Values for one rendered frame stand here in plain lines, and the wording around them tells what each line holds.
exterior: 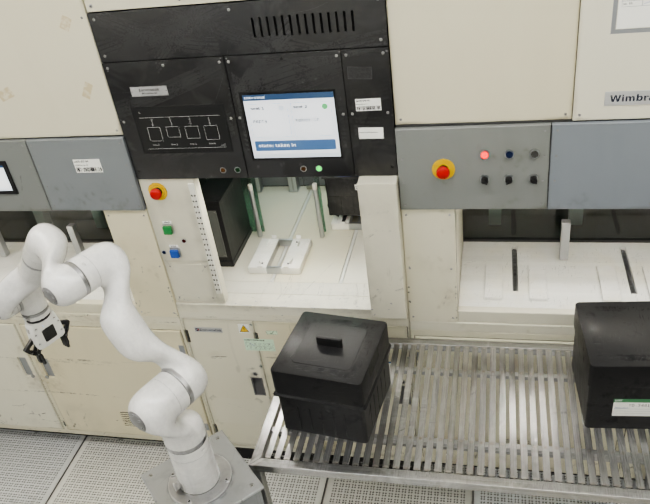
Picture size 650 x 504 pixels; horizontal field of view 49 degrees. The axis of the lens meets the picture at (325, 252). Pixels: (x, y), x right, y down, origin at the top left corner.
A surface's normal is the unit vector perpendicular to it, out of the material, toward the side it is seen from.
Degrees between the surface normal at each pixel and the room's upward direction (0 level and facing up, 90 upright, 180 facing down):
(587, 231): 90
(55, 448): 0
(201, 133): 90
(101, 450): 0
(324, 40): 90
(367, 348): 0
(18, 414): 90
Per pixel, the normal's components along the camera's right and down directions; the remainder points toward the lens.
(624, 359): -0.12, -0.83
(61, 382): -0.20, 0.57
